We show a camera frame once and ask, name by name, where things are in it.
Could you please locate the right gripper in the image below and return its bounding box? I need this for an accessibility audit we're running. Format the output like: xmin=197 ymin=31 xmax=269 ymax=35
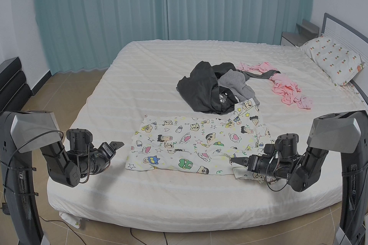
xmin=247 ymin=153 xmax=274 ymax=174

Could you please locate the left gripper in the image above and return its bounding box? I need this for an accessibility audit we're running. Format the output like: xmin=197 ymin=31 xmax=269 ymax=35
xmin=91 ymin=141 xmax=116 ymax=166

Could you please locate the white printed pyjama top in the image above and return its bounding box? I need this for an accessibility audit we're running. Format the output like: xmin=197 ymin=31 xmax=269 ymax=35
xmin=125 ymin=98 xmax=275 ymax=181

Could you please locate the bed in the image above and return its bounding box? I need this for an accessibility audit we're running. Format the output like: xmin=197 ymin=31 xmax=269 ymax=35
xmin=46 ymin=13 xmax=368 ymax=231

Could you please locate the pink garment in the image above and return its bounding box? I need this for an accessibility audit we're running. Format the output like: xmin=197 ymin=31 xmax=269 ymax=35
xmin=236 ymin=61 xmax=314 ymax=110

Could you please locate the grey garment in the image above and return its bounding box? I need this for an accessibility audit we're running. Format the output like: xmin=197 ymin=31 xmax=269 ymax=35
xmin=218 ymin=71 xmax=260 ymax=105

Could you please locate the black garment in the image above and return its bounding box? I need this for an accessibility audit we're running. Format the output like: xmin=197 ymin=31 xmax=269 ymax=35
xmin=177 ymin=61 xmax=281 ymax=114

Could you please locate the black chest of drawers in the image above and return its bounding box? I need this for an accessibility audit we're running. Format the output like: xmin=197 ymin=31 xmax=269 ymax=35
xmin=0 ymin=57 xmax=30 ymax=112

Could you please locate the white printed pillow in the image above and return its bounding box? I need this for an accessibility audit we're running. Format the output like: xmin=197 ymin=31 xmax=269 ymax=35
xmin=300 ymin=34 xmax=366 ymax=86

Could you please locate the grey bedside table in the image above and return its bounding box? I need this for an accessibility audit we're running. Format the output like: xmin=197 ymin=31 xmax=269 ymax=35
xmin=281 ymin=19 xmax=320 ymax=47

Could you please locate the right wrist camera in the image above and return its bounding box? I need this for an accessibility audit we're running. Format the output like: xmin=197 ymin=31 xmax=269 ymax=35
xmin=263 ymin=144 xmax=277 ymax=157

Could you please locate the black cable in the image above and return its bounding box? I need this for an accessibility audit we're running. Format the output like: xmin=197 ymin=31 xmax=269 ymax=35
xmin=37 ymin=215 xmax=90 ymax=245
xmin=11 ymin=130 xmax=64 ymax=158
xmin=266 ymin=181 xmax=288 ymax=193

